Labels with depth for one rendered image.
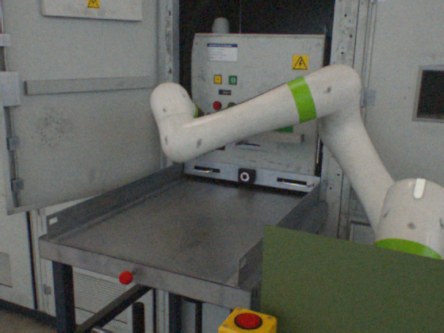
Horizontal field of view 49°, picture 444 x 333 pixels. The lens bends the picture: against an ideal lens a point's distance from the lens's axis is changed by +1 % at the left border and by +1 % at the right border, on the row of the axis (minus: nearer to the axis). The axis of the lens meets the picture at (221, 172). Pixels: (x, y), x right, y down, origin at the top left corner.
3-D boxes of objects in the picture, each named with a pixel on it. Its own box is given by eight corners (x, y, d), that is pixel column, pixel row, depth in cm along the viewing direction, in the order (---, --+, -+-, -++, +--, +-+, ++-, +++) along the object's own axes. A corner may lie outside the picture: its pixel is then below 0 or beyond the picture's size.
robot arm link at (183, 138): (286, 95, 135) (284, 73, 125) (301, 132, 130) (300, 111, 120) (163, 139, 137) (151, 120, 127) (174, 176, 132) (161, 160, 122)
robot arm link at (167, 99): (173, 68, 130) (138, 86, 133) (185, 106, 125) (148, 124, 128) (195, 91, 143) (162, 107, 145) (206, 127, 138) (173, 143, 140)
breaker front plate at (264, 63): (312, 180, 169) (323, 36, 156) (190, 162, 189) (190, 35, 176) (313, 179, 170) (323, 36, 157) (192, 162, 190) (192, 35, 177)
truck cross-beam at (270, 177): (319, 193, 169) (320, 177, 167) (184, 173, 191) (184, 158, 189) (323, 189, 173) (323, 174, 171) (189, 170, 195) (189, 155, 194)
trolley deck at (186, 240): (250, 315, 107) (251, 290, 105) (40, 257, 133) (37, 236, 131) (327, 219, 166) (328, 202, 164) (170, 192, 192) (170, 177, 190)
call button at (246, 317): (254, 335, 82) (254, 327, 82) (232, 329, 84) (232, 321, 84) (262, 323, 86) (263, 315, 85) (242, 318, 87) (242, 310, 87)
